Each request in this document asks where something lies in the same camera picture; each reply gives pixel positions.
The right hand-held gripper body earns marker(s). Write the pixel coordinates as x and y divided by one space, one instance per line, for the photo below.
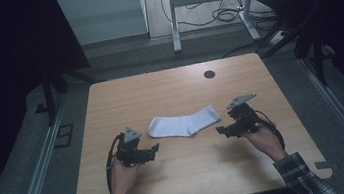
243 116

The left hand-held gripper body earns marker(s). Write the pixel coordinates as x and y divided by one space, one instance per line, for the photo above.
130 146

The white sock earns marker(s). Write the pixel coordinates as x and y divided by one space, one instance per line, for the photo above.
183 124

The person's left hand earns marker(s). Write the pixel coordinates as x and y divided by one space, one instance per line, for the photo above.
122 179

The person's right hand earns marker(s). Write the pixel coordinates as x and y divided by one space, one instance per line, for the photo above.
266 141

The black round table grommet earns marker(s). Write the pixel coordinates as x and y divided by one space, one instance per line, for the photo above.
209 74

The white power strip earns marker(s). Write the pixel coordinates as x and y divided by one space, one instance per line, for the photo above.
278 37

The dark tripod stand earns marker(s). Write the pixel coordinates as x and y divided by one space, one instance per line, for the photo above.
317 57
48 93

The grey table bracket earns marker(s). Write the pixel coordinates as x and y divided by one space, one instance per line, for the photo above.
327 166

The white wall panel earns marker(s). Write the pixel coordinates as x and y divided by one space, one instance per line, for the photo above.
102 17

